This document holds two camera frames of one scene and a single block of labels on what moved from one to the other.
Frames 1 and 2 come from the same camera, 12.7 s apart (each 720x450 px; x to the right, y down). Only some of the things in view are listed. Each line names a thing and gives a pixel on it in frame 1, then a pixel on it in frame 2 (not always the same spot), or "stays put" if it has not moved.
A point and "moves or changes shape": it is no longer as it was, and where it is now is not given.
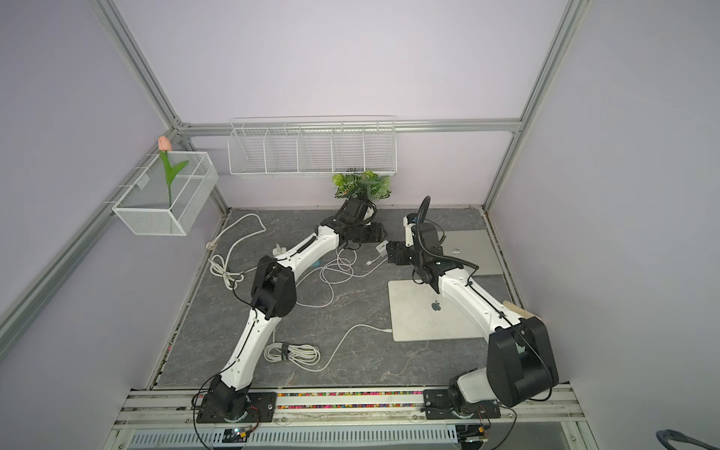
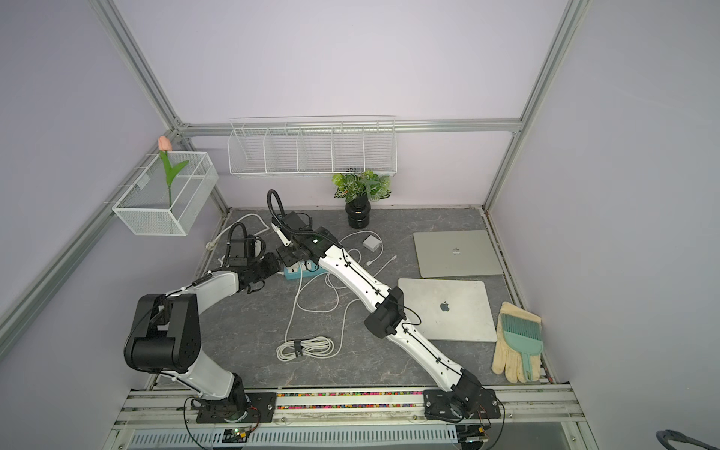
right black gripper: x=397 y=248 → x=283 y=255
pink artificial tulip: x=165 y=145 stays put
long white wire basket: x=312 y=145 stays put
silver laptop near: x=418 y=313 stays put
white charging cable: x=303 y=354 moves or changes shape
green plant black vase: x=361 y=189 stays put
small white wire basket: x=144 y=206 stays put
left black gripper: x=378 y=233 → x=274 y=264
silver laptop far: x=474 y=247 stays put
